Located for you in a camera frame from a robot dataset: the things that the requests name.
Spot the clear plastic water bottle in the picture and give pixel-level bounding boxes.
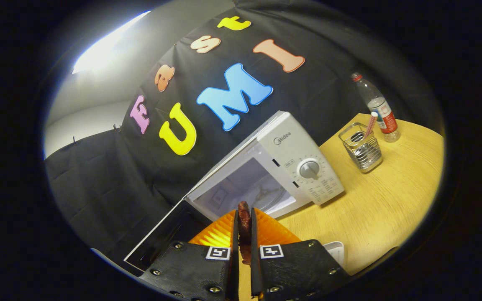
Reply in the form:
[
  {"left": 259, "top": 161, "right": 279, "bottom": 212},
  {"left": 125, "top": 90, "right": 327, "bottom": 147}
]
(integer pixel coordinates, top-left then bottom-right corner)
[{"left": 351, "top": 72, "right": 401, "bottom": 143}]

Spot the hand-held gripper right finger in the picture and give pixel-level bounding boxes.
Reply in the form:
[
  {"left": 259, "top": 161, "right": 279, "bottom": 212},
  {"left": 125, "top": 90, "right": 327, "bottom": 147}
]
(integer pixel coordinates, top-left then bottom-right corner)
[{"left": 250, "top": 208, "right": 352, "bottom": 301}]

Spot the red white striped straw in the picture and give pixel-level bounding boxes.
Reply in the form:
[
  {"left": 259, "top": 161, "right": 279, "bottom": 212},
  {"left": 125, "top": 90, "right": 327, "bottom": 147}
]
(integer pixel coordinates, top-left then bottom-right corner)
[{"left": 364, "top": 111, "right": 379, "bottom": 138}]

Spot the small white ribbed tray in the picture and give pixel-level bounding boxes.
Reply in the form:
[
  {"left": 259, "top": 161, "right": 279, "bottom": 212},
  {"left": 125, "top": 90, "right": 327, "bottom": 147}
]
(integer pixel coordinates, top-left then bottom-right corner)
[{"left": 323, "top": 241, "right": 345, "bottom": 268}]

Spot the reddish brown fried food piece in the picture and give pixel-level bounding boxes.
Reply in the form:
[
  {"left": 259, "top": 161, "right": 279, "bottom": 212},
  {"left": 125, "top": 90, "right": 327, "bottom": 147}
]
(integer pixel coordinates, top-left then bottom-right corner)
[{"left": 237, "top": 201, "right": 253, "bottom": 266}]

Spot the white toaster oven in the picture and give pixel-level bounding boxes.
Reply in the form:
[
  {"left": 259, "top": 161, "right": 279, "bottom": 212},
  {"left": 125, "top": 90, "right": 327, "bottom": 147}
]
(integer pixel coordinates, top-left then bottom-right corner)
[{"left": 123, "top": 110, "right": 345, "bottom": 272}]

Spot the metal wire utensil holder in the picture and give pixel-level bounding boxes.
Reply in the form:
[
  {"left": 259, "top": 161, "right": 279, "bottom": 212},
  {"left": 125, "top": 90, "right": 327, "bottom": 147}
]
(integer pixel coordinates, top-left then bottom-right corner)
[{"left": 338, "top": 122, "right": 383, "bottom": 173}]

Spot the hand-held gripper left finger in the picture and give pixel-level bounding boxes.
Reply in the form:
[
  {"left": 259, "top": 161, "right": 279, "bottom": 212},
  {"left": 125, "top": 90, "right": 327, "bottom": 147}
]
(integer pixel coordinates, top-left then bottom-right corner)
[{"left": 138, "top": 208, "right": 240, "bottom": 301}]

